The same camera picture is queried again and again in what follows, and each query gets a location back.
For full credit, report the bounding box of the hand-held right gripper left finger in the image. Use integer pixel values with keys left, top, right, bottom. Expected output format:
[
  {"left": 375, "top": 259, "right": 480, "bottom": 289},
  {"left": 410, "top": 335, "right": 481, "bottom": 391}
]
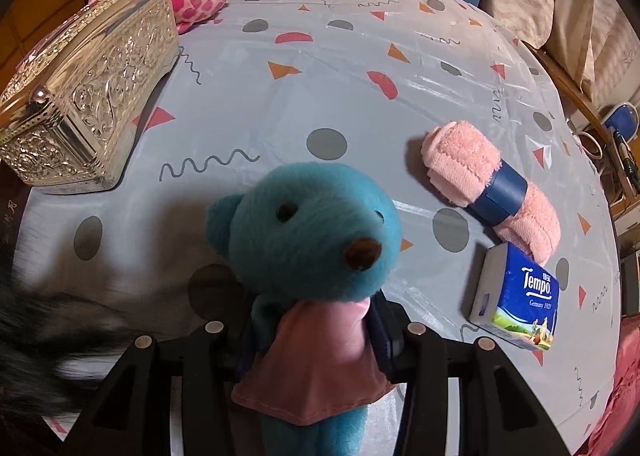
[{"left": 60, "top": 321, "right": 266, "bottom": 456}]

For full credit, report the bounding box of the black wig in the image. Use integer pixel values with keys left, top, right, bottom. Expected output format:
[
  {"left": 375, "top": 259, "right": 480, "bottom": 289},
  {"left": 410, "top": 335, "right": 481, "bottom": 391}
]
[{"left": 0, "top": 256, "right": 146, "bottom": 417}]

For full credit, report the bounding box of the blue teddy bear pink bib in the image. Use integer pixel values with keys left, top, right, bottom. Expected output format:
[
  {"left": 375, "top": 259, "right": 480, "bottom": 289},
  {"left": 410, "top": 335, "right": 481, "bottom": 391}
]
[{"left": 205, "top": 161, "right": 403, "bottom": 456}]

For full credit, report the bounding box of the pink rolled towel blue band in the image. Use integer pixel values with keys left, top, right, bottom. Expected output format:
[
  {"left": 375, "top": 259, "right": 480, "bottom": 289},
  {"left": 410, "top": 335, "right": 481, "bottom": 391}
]
[{"left": 420, "top": 121, "right": 562, "bottom": 264}]

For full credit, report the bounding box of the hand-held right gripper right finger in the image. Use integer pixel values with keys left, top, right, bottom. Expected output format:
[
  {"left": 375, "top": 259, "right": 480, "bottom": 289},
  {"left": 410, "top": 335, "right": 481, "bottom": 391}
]
[{"left": 367, "top": 293, "right": 571, "bottom": 456}]

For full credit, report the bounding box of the silver ornate box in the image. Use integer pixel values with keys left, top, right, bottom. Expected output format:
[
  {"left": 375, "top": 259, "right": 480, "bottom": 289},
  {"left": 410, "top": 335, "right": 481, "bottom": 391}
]
[{"left": 0, "top": 0, "right": 181, "bottom": 194}]

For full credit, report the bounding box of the blue tissue pack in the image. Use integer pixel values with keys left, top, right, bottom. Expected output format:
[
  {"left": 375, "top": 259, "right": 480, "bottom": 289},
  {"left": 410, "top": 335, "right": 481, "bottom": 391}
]
[{"left": 467, "top": 241, "right": 561, "bottom": 352}]

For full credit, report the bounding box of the patterned plastic tablecloth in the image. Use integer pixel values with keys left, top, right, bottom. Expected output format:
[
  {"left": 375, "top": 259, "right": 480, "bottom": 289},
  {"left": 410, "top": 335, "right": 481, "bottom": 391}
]
[{"left": 15, "top": 0, "right": 623, "bottom": 442}]

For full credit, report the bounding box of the pink blanket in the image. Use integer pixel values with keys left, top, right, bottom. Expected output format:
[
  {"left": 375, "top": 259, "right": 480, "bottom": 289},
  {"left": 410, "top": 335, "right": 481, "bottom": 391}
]
[{"left": 582, "top": 331, "right": 640, "bottom": 456}]

